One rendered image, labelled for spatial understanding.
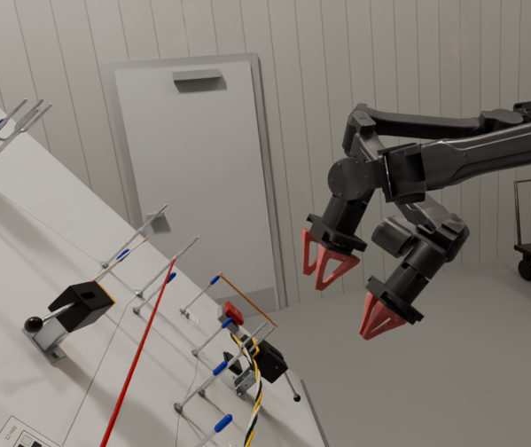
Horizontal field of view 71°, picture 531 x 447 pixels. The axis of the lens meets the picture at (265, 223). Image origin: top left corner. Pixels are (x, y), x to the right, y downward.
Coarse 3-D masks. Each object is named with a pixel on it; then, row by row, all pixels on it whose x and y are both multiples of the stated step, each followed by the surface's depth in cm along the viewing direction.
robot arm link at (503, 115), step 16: (352, 112) 97; (368, 112) 97; (384, 112) 100; (496, 112) 97; (512, 112) 97; (352, 128) 93; (384, 128) 99; (400, 128) 98; (416, 128) 98; (432, 128) 97; (448, 128) 97; (464, 128) 97; (480, 128) 96
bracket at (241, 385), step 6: (246, 372) 66; (252, 372) 64; (234, 378) 66; (240, 378) 66; (246, 378) 64; (252, 378) 65; (234, 384) 65; (240, 384) 64; (246, 384) 65; (252, 384) 64; (240, 390) 64; (240, 396) 63
